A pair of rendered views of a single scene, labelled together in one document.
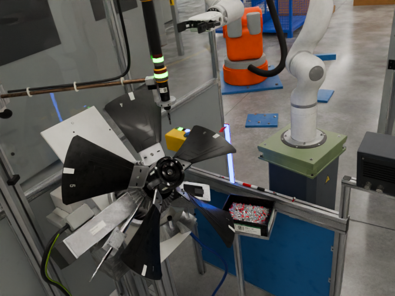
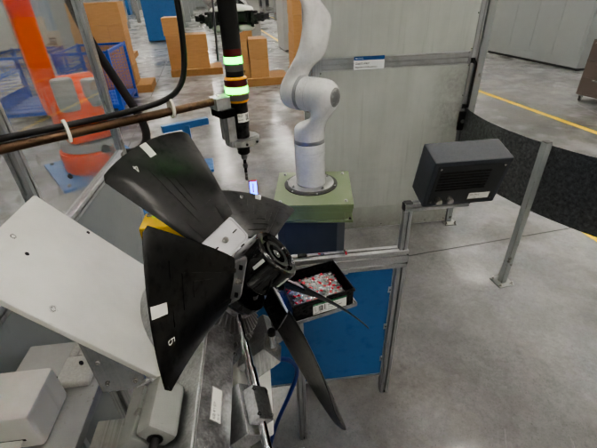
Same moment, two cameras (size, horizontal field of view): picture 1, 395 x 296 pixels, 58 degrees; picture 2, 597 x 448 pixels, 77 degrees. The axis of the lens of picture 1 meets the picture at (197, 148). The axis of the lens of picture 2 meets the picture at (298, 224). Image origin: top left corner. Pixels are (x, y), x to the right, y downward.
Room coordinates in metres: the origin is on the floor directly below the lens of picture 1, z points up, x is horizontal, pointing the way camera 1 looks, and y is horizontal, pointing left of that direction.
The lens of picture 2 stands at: (0.57, 0.55, 1.71)
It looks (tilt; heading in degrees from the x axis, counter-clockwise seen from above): 32 degrees down; 313
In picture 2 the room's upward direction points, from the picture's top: 2 degrees counter-clockwise
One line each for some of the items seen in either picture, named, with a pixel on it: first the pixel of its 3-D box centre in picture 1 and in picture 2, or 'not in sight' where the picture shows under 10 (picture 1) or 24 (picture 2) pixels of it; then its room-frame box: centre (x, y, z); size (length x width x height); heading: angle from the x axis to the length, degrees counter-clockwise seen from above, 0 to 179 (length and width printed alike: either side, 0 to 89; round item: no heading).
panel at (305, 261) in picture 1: (255, 248); (293, 335); (1.37, -0.23, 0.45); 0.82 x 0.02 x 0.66; 49
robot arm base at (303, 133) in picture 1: (303, 120); (310, 163); (1.51, -0.53, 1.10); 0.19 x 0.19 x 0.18
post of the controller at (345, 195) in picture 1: (345, 197); (405, 226); (1.08, -0.55, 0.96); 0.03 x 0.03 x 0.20; 49
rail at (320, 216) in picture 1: (251, 194); (289, 267); (1.37, -0.23, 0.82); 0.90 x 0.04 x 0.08; 49
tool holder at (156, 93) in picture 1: (161, 90); (235, 119); (1.16, 0.09, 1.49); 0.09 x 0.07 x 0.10; 84
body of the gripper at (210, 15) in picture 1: (207, 20); (233, 16); (1.38, -0.11, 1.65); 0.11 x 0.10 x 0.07; 138
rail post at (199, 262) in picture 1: (194, 228); not in sight; (1.65, 0.09, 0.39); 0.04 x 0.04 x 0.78; 49
